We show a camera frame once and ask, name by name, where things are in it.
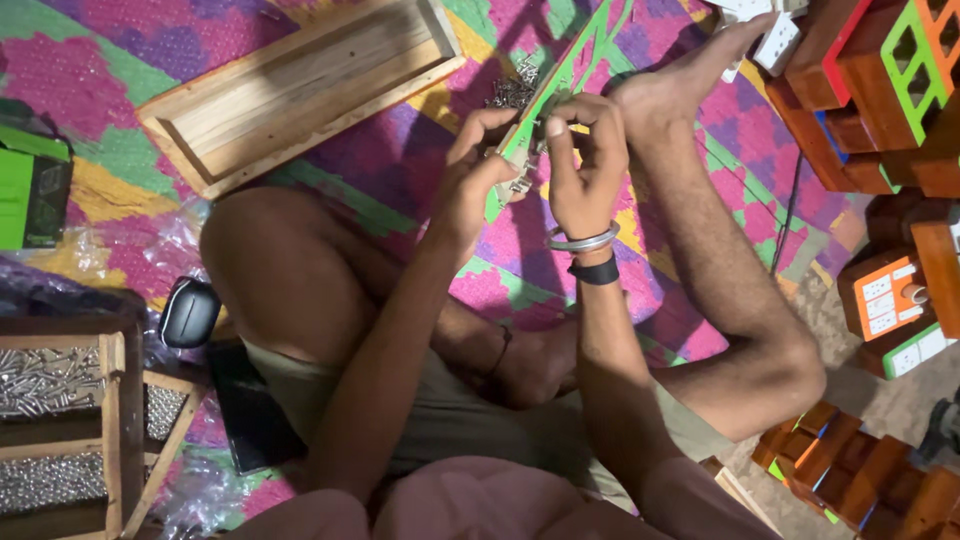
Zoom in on person's right hand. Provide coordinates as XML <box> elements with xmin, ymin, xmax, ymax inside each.
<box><xmin>543</xmin><ymin>91</ymin><xmax>632</xmax><ymax>243</ymax></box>

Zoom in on person's left hand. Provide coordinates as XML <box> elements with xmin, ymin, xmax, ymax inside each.
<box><xmin>435</xmin><ymin>108</ymin><xmax>528</xmax><ymax>247</ymax></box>

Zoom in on green switchboard plate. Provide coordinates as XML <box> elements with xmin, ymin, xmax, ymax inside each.
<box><xmin>483</xmin><ymin>0</ymin><xmax>636</xmax><ymax>224</ymax></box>

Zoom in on silver bangle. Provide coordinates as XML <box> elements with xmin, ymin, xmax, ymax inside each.
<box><xmin>545</xmin><ymin>220</ymin><xmax>622</xmax><ymax>254</ymax></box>

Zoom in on colourful patterned floor mat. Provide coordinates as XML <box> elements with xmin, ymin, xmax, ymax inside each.
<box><xmin>0</xmin><ymin>0</ymin><xmax>871</xmax><ymax>540</ymax></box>

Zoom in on black wristband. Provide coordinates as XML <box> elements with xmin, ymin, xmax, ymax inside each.
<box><xmin>567</xmin><ymin>253</ymin><xmax>622</xmax><ymax>287</ymax></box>

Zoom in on pile of loose metal screws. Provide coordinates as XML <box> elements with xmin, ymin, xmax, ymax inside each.
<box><xmin>483</xmin><ymin>54</ymin><xmax>543</xmax><ymax>111</ymax></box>

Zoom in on person's right leg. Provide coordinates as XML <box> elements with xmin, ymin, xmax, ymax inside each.
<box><xmin>607</xmin><ymin>11</ymin><xmax>828</xmax><ymax>444</ymax></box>

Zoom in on person's leg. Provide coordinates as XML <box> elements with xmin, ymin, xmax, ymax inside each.
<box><xmin>607</xmin><ymin>11</ymin><xmax>828</xmax><ymax>444</ymax></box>
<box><xmin>198</xmin><ymin>183</ymin><xmax>582</xmax><ymax>412</ymax></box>

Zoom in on black ankle thread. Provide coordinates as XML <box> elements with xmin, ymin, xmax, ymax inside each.
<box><xmin>486</xmin><ymin>325</ymin><xmax>516</xmax><ymax>378</ymax></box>

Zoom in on person's left leg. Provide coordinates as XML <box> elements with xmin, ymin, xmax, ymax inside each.
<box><xmin>198</xmin><ymin>183</ymin><xmax>582</xmax><ymax>412</ymax></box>

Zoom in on open wooden box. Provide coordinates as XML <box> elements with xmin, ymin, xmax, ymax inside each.
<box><xmin>135</xmin><ymin>0</ymin><xmax>468</xmax><ymax>201</ymax></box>

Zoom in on olive shorts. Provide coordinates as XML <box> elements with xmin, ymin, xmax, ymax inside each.
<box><xmin>240</xmin><ymin>337</ymin><xmax>736</xmax><ymax>515</ymax></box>

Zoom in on white socket module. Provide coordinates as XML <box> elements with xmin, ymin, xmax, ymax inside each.
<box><xmin>701</xmin><ymin>0</ymin><xmax>775</xmax><ymax>25</ymax></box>
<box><xmin>752</xmin><ymin>10</ymin><xmax>803</xmax><ymax>79</ymax></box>

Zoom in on black earbud case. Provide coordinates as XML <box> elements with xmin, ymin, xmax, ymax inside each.
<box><xmin>158</xmin><ymin>275</ymin><xmax>223</xmax><ymax>351</ymax></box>

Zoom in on black tablet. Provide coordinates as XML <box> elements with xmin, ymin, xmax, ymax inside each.
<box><xmin>205</xmin><ymin>340</ymin><xmax>309</xmax><ymax>478</ymax></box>

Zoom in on pink shirt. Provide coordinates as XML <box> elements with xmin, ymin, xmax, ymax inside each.
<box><xmin>225</xmin><ymin>453</ymin><xmax>785</xmax><ymax>540</ymax></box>

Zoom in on pale wooden board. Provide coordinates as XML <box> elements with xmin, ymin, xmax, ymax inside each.
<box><xmin>700</xmin><ymin>455</ymin><xmax>783</xmax><ymax>538</ymax></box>

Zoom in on wooden compartment tray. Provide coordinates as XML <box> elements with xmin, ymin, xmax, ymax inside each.
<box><xmin>0</xmin><ymin>315</ymin><xmax>212</xmax><ymax>540</ymax></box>

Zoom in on green and black carton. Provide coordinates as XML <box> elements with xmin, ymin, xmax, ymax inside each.
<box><xmin>0</xmin><ymin>97</ymin><xmax>76</xmax><ymax>252</ymax></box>

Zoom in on heap of long silver screws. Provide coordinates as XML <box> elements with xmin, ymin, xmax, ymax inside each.
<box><xmin>0</xmin><ymin>345</ymin><xmax>107</xmax><ymax>420</ymax></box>

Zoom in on heap of small silver nuts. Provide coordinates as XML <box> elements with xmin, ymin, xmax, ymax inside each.
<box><xmin>0</xmin><ymin>451</ymin><xmax>109</xmax><ymax>516</ymax></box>

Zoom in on black cable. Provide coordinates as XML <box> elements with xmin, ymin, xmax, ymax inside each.
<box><xmin>770</xmin><ymin>150</ymin><xmax>804</xmax><ymax>276</ymax></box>

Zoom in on orange faced wooden switch box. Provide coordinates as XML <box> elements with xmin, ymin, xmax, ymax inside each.
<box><xmin>836</xmin><ymin>246</ymin><xmax>932</xmax><ymax>344</ymax></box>

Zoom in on tall stack of wooden switch boxes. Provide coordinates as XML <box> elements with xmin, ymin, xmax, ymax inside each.
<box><xmin>763</xmin><ymin>0</ymin><xmax>960</xmax><ymax>201</ymax></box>

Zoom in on green faced wooden switch box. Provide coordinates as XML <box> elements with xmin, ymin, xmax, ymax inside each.
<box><xmin>858</xmin><ymin>318</ymin><xmax>958</xmax><ymax>382</ymax></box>

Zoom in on low row of wooden switch boxes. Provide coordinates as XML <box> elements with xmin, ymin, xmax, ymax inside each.
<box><xmin>750</xmin><ymin>400</ymin><xmax>960</xmax><ymax>540</ymax></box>

